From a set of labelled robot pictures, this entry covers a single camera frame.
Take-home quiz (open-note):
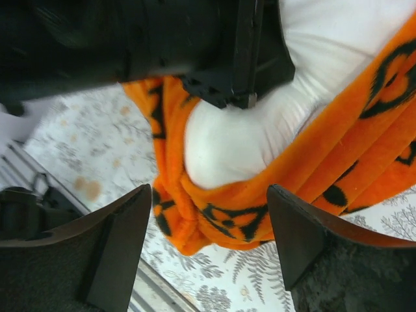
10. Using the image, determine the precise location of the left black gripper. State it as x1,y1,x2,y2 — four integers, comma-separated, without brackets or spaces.
1,1,236,112

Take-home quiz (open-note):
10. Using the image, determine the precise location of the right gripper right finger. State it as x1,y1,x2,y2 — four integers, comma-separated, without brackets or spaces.
266,185,415,312

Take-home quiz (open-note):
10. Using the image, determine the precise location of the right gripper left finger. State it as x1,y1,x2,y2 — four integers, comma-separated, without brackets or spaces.
1,185,151,311

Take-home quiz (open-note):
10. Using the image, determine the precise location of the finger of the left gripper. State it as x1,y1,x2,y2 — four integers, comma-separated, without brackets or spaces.
181,0,295,109

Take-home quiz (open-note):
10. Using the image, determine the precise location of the white pillow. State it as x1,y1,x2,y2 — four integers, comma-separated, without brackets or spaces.
184,0,415,189

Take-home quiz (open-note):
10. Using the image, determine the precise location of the orange patterned pillowcase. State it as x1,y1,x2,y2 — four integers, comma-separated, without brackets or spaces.
123,17,415,255

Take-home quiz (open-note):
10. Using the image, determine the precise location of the floral table mat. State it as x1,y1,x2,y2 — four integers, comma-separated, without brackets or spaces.
22,86,416,312

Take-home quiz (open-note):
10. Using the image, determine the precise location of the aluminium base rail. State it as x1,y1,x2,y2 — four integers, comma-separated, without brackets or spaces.
1,142,195,311

